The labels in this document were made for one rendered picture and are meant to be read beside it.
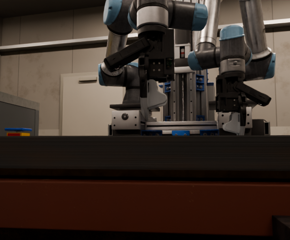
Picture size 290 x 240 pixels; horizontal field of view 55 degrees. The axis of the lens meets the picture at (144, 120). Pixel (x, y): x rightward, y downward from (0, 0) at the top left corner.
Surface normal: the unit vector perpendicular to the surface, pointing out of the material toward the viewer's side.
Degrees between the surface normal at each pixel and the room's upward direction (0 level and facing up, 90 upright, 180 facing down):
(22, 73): 90
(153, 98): 93
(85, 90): 90
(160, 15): 90
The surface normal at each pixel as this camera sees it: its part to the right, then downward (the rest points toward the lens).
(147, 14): -0.28, -0.07
